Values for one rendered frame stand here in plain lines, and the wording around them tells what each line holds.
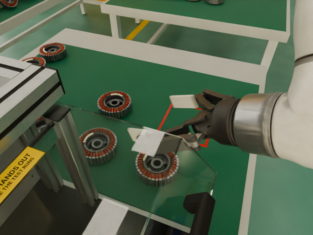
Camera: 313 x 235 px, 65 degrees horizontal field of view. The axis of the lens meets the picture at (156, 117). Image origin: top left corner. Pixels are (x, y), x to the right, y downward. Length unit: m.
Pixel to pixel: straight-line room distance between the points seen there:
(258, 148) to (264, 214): 1.21
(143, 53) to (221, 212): 0.76
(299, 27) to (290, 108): 0.10
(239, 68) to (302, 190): 0.92
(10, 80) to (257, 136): 0.34
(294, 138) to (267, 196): 1.31
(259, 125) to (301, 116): 0.05
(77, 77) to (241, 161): 0.68
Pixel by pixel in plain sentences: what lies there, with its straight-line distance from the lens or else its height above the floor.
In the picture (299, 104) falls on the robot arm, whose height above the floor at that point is 1.13.
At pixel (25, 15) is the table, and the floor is 0.73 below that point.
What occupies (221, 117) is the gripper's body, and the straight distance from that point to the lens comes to 0.38.
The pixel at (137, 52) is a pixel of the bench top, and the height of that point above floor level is 0.75.
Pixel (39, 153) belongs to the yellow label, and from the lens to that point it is 0.35.
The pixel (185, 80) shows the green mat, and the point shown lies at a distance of 0.97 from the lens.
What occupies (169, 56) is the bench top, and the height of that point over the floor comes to 0.75.
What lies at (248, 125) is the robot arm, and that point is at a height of 1.08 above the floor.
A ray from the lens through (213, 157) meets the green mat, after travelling 0.72.
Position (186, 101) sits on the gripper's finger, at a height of 0.97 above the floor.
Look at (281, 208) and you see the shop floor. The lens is 1.61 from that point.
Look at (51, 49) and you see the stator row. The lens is 1.20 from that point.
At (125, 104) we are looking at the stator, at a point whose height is 0.79.
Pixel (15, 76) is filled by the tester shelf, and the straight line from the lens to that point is 0.41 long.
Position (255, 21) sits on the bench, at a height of 0.75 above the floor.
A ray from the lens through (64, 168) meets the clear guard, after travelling 0.32.
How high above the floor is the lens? 1.32
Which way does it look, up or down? 45 degrees down
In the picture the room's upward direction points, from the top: straight up
